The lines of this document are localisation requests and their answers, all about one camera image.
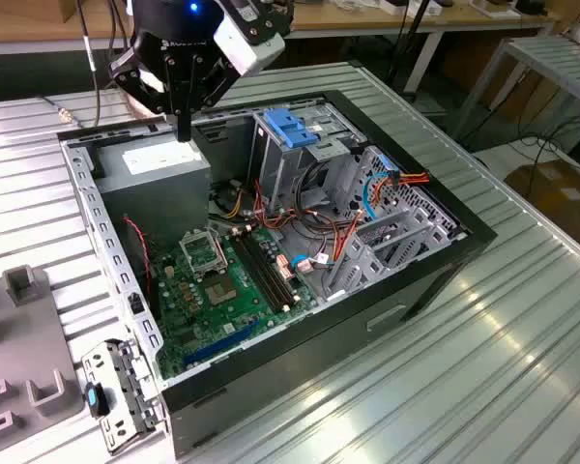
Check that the blue plastic drive latch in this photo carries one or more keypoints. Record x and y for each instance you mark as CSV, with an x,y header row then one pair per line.
x,y
287,128

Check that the black case fan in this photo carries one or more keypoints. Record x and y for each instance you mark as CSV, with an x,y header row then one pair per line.
x,y
136,275

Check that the metal slot bracket retainer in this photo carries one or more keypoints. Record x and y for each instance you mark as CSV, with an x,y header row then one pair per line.
x,y
101,360

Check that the green motherboard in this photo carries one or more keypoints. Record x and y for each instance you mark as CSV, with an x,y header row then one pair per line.
x,y
193,314

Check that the grey parts rack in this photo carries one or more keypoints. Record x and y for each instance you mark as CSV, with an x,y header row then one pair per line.
x,y
24,338

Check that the CPU socket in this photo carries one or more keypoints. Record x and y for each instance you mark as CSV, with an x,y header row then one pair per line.
x,y
220,291

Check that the black open PC case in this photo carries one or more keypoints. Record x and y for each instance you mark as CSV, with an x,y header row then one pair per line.
x,y
295,367

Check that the black RAM slot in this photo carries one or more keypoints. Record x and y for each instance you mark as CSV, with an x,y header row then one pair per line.
x,y
278,264
272,267
258,272
266,269

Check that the grey power supply unit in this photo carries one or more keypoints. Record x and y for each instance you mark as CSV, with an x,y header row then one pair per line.
x,y
150,203

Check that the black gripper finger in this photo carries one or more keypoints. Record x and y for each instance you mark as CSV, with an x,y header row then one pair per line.
x,y
217,77
135,77

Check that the brown cardboard box with label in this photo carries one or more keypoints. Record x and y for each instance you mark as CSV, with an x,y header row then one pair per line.
x,y
560,193

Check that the wooden desk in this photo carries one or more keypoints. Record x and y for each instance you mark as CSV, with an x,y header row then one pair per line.
x,y
29,26

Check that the metal disk bay cage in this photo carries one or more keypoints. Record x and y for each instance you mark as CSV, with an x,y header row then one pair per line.
x,y
362,263

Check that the metal slat side table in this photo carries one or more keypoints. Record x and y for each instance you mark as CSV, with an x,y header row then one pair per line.
x,y
560,58

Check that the metal optical drive cage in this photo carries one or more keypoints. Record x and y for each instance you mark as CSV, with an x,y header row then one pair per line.
x,y
280,169

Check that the blue expansion slot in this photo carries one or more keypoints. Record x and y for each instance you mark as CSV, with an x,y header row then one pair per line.
x,y
222,340

